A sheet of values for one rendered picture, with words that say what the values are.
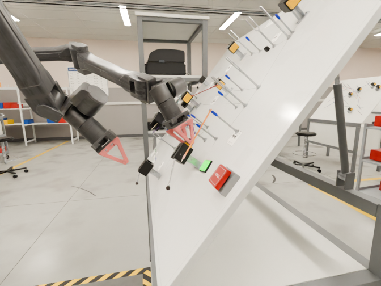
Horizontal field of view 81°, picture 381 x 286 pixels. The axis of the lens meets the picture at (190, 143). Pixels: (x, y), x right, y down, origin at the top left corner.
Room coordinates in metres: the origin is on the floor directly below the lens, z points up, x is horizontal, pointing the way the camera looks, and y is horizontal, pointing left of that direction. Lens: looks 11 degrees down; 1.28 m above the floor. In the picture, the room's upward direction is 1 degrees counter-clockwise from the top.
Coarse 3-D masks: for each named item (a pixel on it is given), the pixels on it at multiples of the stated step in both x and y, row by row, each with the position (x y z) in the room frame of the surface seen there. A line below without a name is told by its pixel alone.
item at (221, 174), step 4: (220, 164) 0.50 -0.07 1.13; (220, 168) 0.49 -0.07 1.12; (224, 168) 0.47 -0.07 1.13; (216, 172) 0.49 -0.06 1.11; (220, 172) 0.48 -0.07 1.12; (224, 172) 0.46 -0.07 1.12; (228, 172) 0.46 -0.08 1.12; (212, 176) 0.49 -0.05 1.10; (216, 176) 0.48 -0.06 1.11; (220, 176) 0.46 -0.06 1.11; (224, 176) 0.46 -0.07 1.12; (228, 176) 0.47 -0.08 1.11; (212, 180) 0.48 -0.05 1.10; (216, 180) 0.47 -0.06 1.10; (220, 180) 0.45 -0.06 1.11; (224, 180) 0.45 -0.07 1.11; (212, 184) 0.47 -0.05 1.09; (216, 184) 0.45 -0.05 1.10; (220, 184) 0.45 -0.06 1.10; (216, 188) 0.45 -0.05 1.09
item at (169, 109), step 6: (168, 102) 0.67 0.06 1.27; (174, 102) 0.69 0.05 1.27; (162, 108) 0.68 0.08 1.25; (168, 108) 0.67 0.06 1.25; (174, 108) 0.68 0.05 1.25; (162, 114) 0.69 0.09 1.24; (168, 114) 0.67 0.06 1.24; (174, 114) 0.67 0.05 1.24; (180, 114) 0.66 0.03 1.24; (186, 114) 0.66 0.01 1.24; (168, 120) 0.68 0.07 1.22; (174, 120) 0.64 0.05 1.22
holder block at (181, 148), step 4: (180, 144) 0.68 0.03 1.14; (184, 144) 0.67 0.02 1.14; (176, 148) 0.69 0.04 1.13; (180, 148) 0.66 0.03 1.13; (184, 148) 0.67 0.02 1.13; (176, 152) 0.66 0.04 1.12; (180, 152) 0.66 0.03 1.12; (184, 152) 0.66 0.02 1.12; (188, 152) 0.67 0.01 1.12; (172, 156) 0.67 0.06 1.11; (176, 156) 0.65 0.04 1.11; (180, 156) 0.66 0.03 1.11; (188, 156) 0.67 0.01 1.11; (176, 160) 0.66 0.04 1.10; (180, 160) 0.65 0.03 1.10; (184, 160) 0.66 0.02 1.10; (184, 164) 0.66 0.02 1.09
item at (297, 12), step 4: (284, 0) 0.79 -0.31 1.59; (288, 0) 0.77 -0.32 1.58; (300, 0) 0.77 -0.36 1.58; (280, 4) 0.80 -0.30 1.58; (284, 4) 0.78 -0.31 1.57; (280, 8) 0.83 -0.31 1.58; (284, 8) 0.80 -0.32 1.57; (288, 8) 0.78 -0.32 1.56; (296, 8) 0.81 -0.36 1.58; (284, 12) 0.83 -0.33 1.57; (292, 12) 0.81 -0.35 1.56; (296, 12) 0.82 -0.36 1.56; (300, 12) 0.81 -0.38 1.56; (308, 12) 0.80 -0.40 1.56; (296, 16) 0.81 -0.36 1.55; (300, 16) 0.82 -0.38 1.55; (304, 16) 0.80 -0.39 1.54; (300, 20) 0.80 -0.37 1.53
